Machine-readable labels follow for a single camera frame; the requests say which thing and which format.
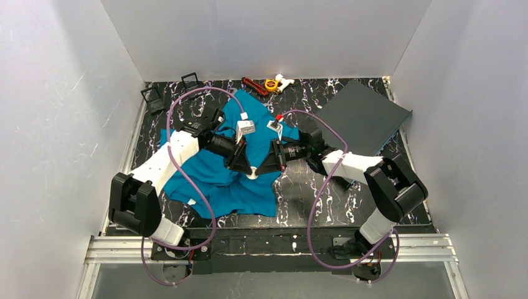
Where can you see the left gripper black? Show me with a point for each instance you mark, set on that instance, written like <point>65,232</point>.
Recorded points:
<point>237,154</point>

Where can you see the blue garment cloth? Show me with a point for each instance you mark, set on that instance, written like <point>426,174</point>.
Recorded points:
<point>226,190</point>

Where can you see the red black utility knife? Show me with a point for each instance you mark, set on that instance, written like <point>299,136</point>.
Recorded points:
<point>256,87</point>

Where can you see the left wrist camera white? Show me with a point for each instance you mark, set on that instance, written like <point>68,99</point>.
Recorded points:
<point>244,127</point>

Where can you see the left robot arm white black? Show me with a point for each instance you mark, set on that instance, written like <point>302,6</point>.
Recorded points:
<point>134,196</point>

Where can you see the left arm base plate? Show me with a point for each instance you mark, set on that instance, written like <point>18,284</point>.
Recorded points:
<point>162,253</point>

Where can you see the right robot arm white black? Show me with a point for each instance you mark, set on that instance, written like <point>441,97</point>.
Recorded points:
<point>394,186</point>

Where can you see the round colourful brooch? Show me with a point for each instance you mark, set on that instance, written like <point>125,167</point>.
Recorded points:
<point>252,175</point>

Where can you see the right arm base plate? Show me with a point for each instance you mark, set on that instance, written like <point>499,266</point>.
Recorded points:
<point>369,270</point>

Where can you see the yellow tape measure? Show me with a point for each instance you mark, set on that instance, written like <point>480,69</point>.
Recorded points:
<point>270,85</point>

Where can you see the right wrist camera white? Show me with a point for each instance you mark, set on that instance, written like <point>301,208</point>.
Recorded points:
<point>276,126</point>

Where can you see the black frame stand left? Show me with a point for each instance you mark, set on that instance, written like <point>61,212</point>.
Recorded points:
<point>154,101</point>

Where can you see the black frame stand rear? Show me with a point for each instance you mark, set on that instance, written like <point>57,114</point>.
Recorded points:
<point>191,83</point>

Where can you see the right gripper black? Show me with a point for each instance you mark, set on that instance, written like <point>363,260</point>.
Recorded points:
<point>279,155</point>

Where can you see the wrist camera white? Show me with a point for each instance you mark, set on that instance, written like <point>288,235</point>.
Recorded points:
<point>244,127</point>
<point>276,126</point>

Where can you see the dark grey flat box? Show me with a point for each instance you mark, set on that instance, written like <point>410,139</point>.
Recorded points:
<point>365,119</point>

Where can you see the white plastic fitting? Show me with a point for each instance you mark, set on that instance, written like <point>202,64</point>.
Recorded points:
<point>283,83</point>

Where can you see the aluminium rail frame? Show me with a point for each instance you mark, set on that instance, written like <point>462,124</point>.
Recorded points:
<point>242,264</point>

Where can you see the black frame stand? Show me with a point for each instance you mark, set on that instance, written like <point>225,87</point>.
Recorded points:
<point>191,83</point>
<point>154,101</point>

